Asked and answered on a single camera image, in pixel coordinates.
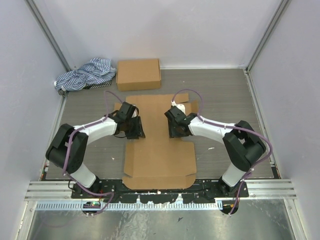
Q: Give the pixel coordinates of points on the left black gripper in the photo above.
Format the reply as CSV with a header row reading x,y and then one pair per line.
x,y
139,131

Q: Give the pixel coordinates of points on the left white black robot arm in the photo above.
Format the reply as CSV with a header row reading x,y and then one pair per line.
x,y
68,147

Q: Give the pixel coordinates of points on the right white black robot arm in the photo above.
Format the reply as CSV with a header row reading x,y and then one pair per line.
x,y
243,145

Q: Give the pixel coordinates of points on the blue striped crumpled cloth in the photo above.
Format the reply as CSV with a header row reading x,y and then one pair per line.
x,y
96,73

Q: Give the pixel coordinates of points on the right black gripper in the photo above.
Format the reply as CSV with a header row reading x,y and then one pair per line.
x,y
173,133

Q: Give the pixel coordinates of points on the aluminium frame rail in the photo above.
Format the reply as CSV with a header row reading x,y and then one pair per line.
x,y
49,190

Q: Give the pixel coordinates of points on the brown cardboard box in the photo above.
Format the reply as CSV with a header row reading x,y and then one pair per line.
x,y
138,74

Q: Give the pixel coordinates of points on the brown cardboard blanks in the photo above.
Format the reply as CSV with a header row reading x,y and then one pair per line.
x,y
157,161

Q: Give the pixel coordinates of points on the slotted grey cable duct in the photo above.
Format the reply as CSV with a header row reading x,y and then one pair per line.
x,y
86,205

